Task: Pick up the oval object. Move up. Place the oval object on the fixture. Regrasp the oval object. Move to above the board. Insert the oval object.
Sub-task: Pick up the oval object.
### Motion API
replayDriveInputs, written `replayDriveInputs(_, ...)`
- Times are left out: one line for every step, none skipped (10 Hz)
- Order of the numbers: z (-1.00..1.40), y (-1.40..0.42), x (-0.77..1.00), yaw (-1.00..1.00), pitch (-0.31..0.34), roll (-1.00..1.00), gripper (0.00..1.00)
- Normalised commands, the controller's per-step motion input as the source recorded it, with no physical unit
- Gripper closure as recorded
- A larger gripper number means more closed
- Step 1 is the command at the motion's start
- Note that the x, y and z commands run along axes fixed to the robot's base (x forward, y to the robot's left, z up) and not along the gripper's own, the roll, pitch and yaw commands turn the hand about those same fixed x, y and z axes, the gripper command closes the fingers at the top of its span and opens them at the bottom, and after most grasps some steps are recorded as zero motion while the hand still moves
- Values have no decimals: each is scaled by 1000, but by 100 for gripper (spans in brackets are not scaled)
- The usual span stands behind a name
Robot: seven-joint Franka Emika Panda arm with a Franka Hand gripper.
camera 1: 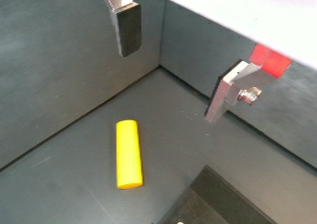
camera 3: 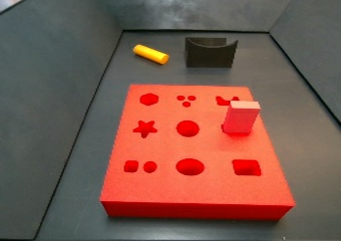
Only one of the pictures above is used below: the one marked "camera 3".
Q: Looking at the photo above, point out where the red rectangular block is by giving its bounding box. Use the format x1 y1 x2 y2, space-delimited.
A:
222 101 261 133

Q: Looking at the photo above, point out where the black curved fixture stand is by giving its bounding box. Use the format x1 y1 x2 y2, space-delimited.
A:
185 37 238 68

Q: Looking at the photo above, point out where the red foam shape board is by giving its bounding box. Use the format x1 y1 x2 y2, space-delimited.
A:
101 85 295 221

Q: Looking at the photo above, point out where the yellow oval cylinder peg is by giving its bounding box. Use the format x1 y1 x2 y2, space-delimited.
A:
134 45 170 65

